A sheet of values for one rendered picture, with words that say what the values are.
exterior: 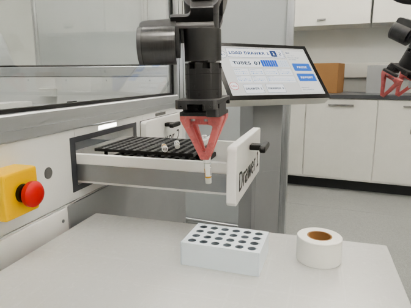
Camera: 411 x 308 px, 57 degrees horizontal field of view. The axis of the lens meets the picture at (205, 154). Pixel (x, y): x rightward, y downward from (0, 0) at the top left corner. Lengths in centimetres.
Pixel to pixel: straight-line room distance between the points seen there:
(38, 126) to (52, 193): 13
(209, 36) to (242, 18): 196
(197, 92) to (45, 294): 35
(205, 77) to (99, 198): 45
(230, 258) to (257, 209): 124
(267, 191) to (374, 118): 204
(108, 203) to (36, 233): 25
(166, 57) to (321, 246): 37
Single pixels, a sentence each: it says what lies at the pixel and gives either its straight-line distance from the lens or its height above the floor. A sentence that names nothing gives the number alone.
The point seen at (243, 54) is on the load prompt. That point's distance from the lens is 173.
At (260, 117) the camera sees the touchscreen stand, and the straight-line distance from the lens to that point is 173.
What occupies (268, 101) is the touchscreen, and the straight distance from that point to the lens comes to 162.
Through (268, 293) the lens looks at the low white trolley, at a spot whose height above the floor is 76.
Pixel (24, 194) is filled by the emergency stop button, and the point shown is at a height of 88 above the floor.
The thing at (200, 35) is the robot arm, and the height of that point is 111.
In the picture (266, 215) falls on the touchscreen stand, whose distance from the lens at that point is 186.
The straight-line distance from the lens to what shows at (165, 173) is 73.
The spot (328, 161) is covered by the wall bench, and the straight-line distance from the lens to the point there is 376.
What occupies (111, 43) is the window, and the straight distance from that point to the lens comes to 98.
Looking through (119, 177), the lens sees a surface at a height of 85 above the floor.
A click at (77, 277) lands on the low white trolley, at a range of 61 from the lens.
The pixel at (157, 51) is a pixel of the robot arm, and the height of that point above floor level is 109.
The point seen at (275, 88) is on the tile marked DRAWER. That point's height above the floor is 100.
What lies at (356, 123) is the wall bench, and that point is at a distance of 370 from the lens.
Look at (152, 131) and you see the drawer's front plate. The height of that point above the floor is 90.
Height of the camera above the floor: 105
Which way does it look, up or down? 11 degrees down
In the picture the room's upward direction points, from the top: straight up
